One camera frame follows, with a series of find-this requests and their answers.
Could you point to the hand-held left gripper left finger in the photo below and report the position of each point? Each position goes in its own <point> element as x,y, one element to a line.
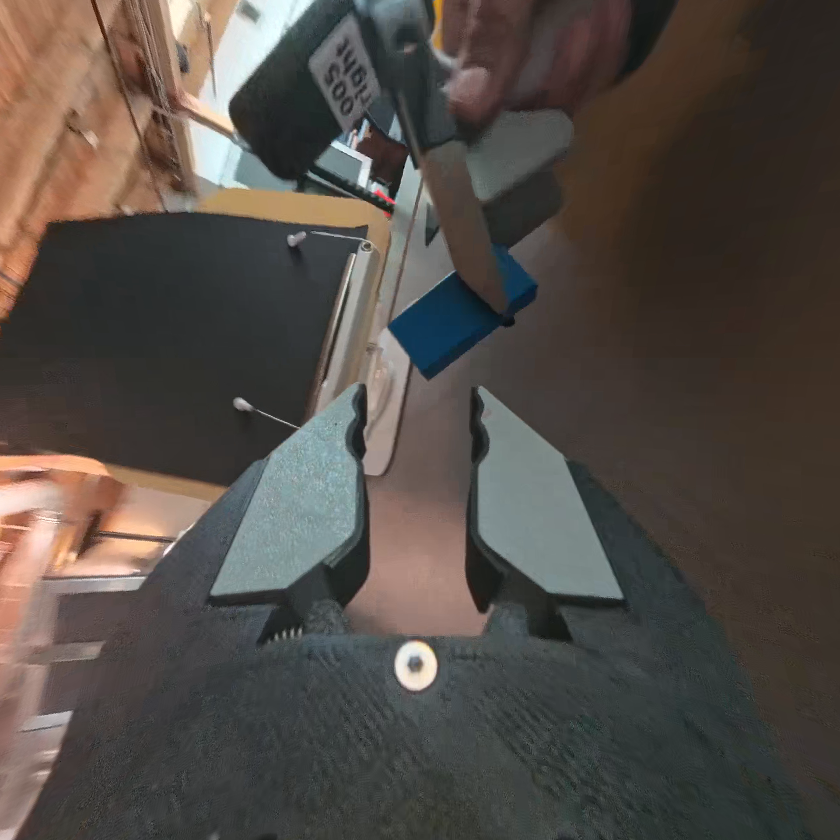
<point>295,518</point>

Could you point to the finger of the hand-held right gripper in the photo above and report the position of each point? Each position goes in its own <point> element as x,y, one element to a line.
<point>463,210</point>

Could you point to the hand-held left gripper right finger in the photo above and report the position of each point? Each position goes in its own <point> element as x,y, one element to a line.
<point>531,512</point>

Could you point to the blue rectangular block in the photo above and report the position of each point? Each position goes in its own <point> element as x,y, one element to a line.
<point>439,321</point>

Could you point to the person's right hand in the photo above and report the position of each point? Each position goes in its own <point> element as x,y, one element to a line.
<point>525,52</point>

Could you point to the wooden book stand black panel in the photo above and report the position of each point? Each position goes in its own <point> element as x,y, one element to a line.
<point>164,328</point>

